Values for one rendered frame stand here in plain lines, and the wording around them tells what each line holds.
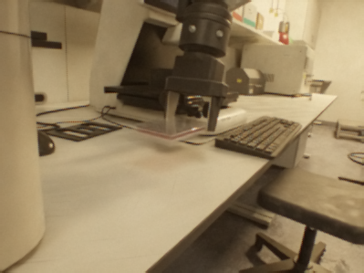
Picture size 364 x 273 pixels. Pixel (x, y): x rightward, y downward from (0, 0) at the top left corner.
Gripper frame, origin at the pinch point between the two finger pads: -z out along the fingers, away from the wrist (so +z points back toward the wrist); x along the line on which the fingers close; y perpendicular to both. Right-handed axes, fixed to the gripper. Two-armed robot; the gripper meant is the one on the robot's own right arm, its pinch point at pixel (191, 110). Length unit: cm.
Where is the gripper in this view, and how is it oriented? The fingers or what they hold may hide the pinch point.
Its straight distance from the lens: 47.3
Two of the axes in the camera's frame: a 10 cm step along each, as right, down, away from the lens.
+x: -8.3, -2.0, 5.3
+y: -5.3, -0.2, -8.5
